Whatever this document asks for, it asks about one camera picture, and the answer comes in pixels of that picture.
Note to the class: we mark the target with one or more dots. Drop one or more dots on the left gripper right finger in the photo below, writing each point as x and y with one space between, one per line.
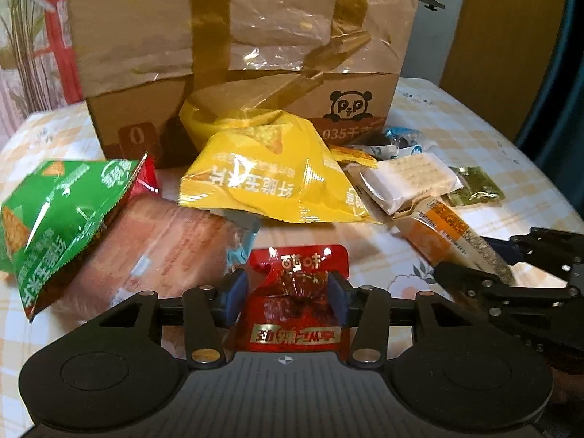
367 311

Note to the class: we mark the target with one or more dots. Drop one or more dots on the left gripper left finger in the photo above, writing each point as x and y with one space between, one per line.
206 310

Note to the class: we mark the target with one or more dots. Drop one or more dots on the red meat snack packet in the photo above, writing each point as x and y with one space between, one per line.
287 309

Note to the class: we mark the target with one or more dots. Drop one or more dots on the orange white snack bar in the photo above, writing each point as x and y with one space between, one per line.
440 234

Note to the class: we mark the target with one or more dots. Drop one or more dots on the blue white round snack packet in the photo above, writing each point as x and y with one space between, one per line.
393 142

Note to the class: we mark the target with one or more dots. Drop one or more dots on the green corn chip bag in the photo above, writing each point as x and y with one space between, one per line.
57 215

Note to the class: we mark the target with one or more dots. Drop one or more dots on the brown bread loaf packet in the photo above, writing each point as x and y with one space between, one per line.
156 245

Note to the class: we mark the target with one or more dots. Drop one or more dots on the white cracker packet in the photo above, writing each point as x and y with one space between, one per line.
397 184

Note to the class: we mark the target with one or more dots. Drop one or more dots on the small green seaweed packet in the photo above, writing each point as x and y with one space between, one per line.
476 187

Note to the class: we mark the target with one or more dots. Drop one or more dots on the yellow corn chip bag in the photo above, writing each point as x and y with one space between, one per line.
273 164

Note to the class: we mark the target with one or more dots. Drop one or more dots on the teal curtain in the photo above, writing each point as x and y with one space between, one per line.
552 133

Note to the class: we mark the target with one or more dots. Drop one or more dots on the checkered tablecloth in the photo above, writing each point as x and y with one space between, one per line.
377 254

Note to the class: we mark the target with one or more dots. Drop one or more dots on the cardboard box with plastic liner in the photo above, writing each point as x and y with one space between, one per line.
148 67

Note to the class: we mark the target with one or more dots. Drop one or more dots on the printed room scene backdrop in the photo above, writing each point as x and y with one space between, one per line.
38 67

